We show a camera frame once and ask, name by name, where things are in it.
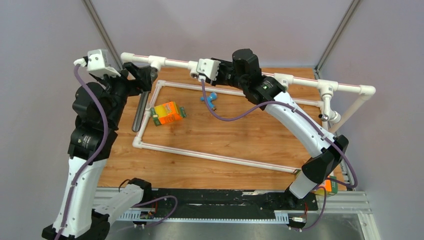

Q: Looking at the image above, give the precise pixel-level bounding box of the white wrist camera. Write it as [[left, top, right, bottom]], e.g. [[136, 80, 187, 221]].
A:
[[73, 49, 121, 80], [196, 58, 221, 82]]

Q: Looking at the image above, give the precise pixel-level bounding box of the black long-handle water faucet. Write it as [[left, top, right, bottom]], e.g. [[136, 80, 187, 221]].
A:
[[131, 67, 159, 133]]

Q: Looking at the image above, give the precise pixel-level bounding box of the white water faucet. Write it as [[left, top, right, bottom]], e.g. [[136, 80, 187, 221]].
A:
[[319, 93, 341, 124]]

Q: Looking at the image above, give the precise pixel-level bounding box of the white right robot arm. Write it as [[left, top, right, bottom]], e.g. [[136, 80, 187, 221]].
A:
[[198, 48, 349, 210]]

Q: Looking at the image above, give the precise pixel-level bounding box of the white PVC pipe frame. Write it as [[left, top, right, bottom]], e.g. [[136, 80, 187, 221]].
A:
[[120, 52, 377, 175]]

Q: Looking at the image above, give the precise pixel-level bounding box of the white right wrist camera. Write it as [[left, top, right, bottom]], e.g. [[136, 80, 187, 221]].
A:
[[196, 58, 221, 82]]

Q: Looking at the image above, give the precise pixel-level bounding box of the aluminium frame rail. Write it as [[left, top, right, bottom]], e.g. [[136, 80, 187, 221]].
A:
[[59, 187, 382, 240]]

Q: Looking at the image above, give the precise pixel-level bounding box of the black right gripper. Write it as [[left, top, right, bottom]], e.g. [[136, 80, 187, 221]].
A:
[[204, 61, 246, 92]]

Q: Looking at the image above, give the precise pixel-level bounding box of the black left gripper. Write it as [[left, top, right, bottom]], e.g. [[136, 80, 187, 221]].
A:
[[94, 60, 153, 126]]

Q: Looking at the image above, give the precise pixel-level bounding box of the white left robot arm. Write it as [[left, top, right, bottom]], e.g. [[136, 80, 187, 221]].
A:
[[41, 62, 157, 240]]

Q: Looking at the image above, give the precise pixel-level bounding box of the orange green carton box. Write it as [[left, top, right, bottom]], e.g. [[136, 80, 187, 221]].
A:
[[150, 101, 187, 126]]

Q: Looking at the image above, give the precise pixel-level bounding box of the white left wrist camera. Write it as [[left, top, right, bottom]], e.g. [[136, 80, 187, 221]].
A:
[[73, 49, 121, 80]]

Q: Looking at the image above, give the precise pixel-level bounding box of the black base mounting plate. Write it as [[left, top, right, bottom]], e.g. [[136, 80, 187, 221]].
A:
[[141, 188, 318, 220]]

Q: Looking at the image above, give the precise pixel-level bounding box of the orange box near right arm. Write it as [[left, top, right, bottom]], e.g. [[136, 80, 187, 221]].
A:
[[313, 176, 339, 197]]

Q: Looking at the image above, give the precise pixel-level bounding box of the blue water faucet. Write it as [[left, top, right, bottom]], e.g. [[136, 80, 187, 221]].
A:
[[200, 92, 218, 111]]

